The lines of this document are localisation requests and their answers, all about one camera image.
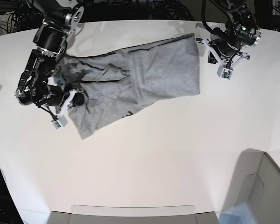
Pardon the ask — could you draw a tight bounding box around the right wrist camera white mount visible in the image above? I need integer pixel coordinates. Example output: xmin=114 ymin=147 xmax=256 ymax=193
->
xmin=51 ymin=88 xmax=83 ymax=130

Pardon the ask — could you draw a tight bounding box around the grey bin right front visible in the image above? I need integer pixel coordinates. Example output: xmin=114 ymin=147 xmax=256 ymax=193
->
xmin=217 ymin=151 xmax=280 ymax=224

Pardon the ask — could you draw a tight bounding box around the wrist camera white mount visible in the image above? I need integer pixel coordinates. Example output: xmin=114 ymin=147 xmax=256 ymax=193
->
xmin=196 ymin=38 xmax=250 ymax=80
xmin=51 ymin=88 xmax=83 ymax=130

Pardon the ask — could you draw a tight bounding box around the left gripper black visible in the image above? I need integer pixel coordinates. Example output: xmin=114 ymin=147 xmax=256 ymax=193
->
xmin=207 ymin=38 xmax=241 ymax=64

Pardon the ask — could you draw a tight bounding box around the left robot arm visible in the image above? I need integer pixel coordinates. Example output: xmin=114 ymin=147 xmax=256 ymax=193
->
xmin=201 ymin=0 xmax=261 ymax=66

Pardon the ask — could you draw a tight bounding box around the grey tray front centre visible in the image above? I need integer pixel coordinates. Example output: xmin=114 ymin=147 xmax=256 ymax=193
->
xmin=47 ymin=205 xmax=219 ymax=224

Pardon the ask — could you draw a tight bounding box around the black cable bundle left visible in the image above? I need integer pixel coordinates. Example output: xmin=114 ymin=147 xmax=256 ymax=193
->
xmin=0 ymin=0 xmax=38 ymax=35

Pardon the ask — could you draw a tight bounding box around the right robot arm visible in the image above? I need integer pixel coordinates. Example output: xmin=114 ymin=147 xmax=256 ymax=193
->
xmin=15 ymin=0 xmax=84 ymax=107

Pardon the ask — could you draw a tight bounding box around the grey T-shirt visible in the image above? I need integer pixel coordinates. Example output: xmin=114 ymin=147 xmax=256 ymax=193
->
xmin=53 ymin=33 xmax=200 ymax=139

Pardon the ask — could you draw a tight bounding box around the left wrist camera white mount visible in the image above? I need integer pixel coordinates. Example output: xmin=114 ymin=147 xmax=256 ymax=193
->
xmin=196 ymin=38 xmax=250 ymax=80

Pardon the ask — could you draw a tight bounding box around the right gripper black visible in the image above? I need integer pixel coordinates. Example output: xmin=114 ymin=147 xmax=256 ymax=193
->
xmin=49 ymin=85 xmax=86 ymax=108

